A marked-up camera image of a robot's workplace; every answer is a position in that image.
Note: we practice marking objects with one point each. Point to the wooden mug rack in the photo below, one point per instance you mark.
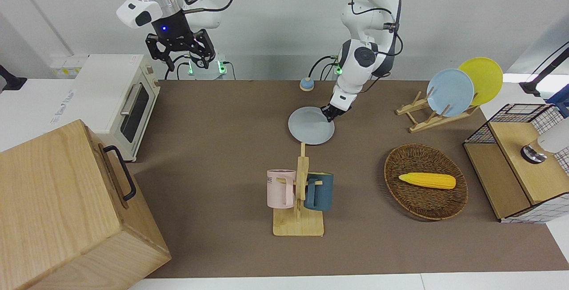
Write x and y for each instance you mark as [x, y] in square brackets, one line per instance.
[298, 225]

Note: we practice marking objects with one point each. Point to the gray round plate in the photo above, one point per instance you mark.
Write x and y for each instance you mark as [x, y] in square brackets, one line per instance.
[306, 127]

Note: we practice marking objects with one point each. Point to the wooden plate rack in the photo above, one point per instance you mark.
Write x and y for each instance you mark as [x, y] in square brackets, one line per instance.
[420, 126]

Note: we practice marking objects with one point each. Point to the small blue round knob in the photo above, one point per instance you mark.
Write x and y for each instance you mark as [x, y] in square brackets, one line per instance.
[306, 84]

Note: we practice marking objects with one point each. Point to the brown wicker basket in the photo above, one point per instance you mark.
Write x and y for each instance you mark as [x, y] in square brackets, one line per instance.
[418, 205]

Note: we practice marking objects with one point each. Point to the white cylinder with metal base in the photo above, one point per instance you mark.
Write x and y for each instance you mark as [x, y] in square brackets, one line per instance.
[533, 154]

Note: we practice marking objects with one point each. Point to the yellow corn cob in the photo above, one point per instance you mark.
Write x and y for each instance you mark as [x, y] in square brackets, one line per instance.
[426, 180]

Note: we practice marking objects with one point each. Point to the pink mug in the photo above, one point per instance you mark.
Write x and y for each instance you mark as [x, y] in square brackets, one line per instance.
[278, 190]

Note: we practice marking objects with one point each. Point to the brown table mat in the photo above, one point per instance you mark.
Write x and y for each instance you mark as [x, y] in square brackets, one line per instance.
[213, 170]

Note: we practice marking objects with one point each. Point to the blue object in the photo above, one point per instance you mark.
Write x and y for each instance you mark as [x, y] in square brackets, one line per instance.
[560, 103]

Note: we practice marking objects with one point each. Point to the white toaster oven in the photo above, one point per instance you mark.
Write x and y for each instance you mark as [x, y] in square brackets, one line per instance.
[111, 76]

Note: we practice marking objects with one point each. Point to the light blue plate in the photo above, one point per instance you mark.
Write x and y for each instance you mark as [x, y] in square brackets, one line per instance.
[449, 92]

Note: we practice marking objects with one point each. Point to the light wooden drawer box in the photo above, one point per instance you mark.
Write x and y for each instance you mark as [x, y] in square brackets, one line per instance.
[58, 201]

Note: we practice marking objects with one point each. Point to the white wall power strip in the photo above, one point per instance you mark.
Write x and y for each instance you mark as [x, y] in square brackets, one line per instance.
[69, 67]

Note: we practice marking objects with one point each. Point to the teal mug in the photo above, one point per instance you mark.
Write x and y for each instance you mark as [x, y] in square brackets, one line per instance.
[322, 192]

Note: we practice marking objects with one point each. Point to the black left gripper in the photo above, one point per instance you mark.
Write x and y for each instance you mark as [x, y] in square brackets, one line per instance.
[340, 110]

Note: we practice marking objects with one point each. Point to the yellow plate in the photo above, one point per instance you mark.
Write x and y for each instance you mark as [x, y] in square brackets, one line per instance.
[486, 76]

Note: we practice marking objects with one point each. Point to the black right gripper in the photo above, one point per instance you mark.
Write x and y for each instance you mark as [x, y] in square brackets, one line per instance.
[171, 27]

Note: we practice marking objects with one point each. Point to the black camera stand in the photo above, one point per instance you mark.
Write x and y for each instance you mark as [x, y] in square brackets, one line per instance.
[529, 89]
[11, 83]

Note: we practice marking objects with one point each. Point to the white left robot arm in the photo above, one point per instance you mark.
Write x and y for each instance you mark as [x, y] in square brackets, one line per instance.
[364, 56]

